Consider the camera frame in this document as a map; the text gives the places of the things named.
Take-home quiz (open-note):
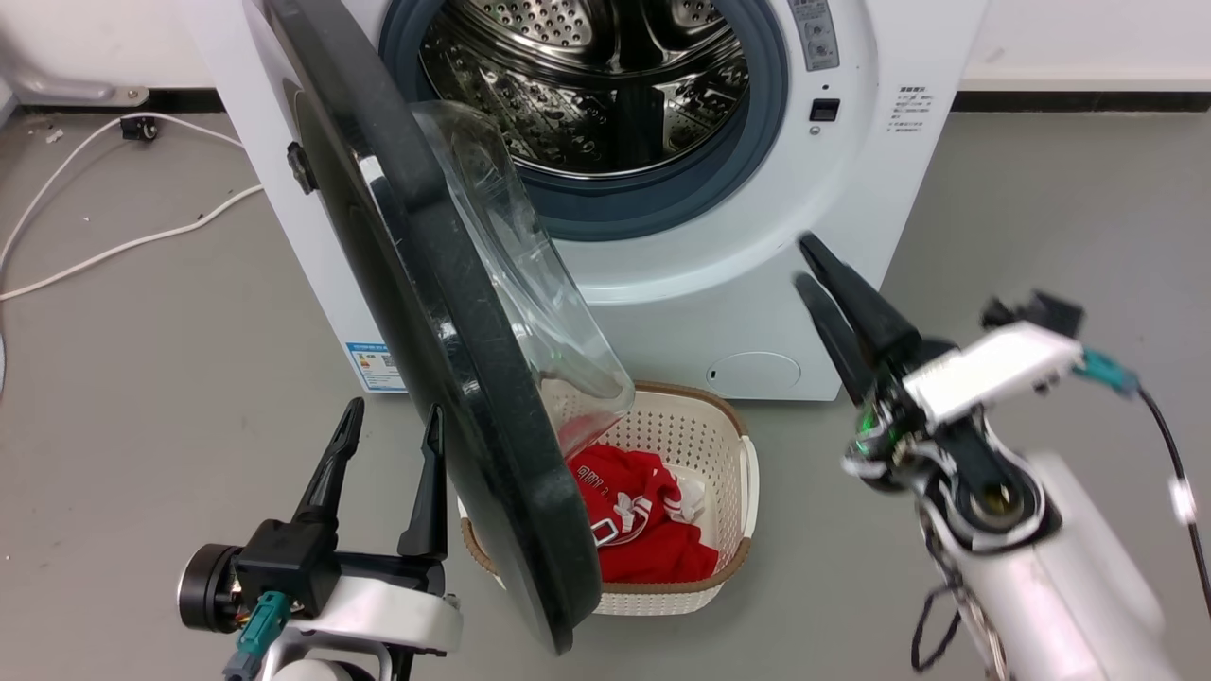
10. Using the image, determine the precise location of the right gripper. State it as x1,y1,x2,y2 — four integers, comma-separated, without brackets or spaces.
793,234,957,495

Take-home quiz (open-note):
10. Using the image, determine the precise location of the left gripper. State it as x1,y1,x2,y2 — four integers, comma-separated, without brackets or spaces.
284,397,465,655

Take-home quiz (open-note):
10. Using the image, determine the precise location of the round black washing machine door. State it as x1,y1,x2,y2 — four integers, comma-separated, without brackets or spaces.
241,0,637,655

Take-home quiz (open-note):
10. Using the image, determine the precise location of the white front-load washing machine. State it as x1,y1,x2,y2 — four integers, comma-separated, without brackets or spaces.
180,0,990,403

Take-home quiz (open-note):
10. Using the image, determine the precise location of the grey-blue rubber door gasket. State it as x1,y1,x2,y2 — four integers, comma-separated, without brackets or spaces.
378,0,791,242

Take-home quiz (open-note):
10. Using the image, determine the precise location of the black door hinge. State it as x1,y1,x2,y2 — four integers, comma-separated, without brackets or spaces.
287,142,318,196

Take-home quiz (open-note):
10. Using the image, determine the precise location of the round white filter cover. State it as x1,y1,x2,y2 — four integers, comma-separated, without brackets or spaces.
706,352,802,397

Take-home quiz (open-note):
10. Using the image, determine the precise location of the blue white energy label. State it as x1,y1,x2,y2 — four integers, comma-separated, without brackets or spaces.
345,340,410,394

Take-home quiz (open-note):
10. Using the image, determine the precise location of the white laundry basket brown rim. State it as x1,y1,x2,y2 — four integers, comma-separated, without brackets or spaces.
459,381,761,618

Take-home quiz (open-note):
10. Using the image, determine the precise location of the black cylindrical left gripper motor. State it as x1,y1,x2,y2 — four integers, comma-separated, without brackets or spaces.
177,543,249,635

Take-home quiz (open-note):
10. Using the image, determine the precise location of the small white cloth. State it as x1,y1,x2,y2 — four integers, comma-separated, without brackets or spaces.
662,476,709,523

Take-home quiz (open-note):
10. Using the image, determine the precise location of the red printed garment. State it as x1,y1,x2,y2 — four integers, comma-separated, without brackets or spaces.
566,443,720,585

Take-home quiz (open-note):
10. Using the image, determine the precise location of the grey instruction sticker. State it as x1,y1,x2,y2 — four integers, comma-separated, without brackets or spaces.
788,0,841,73

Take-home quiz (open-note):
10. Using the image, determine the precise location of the perforated steel washer drum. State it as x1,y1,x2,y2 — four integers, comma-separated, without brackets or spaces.
416,0,753,179

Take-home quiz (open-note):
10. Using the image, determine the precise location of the teal plug left camera cable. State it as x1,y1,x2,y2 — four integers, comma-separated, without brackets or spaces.
222,591,292,681

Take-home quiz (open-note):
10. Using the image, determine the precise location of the teal plug camera cable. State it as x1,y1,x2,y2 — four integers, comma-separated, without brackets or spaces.
222,591,292,681
1074,348,1211,618

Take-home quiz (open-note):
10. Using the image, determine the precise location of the teal plug right camera cable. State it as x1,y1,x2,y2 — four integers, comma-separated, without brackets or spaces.
1074,348,1211,618

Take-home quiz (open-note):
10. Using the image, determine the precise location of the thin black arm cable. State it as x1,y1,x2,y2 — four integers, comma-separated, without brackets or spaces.
909,530,1006,678

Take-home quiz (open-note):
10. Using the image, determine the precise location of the white power cable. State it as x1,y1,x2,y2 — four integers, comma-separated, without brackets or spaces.
0,184,266,304
0,112,247,271

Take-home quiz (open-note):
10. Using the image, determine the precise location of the grey wall pipe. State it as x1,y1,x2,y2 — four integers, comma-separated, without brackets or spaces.
0,66,150,108

